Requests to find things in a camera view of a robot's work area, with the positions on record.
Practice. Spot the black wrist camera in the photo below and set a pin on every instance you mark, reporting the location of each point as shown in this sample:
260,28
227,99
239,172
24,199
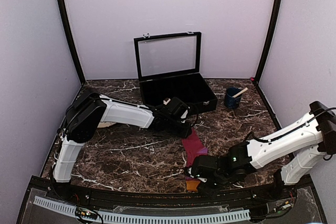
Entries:
205,166
176,108

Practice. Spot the white slotted cable duct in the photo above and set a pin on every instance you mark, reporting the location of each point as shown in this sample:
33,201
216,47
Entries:
148,215

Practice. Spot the dark blue mug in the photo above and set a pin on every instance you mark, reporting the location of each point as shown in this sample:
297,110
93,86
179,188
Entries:
229,101

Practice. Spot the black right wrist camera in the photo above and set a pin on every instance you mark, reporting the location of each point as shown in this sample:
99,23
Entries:
205,166

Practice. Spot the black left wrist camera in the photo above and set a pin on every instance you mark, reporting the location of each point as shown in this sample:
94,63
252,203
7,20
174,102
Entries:
176,108

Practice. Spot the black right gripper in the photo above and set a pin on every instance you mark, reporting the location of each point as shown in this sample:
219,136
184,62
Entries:
211,192

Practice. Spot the black left corner post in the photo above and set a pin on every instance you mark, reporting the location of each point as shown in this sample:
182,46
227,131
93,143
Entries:
70,40

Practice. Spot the wooden stick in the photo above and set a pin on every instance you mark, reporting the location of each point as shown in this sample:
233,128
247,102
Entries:
240,92

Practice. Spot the black corner post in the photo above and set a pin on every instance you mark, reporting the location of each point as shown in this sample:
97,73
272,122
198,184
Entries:
268,41
70,40

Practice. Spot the maroon purple orange sock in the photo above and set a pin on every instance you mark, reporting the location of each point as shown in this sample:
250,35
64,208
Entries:
194,148

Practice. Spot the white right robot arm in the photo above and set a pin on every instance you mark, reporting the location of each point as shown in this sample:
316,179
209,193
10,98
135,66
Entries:
312,138

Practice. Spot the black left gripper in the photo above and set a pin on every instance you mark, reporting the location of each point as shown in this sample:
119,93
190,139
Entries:
184,133

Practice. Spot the black right corner post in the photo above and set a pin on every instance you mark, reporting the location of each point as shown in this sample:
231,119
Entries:
268,41

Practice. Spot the black front table rail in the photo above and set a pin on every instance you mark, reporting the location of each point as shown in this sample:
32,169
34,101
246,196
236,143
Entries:
136,191

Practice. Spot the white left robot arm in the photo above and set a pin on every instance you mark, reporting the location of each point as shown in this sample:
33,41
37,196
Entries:
92,110

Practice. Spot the black display box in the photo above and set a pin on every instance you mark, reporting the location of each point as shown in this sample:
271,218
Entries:
169,66

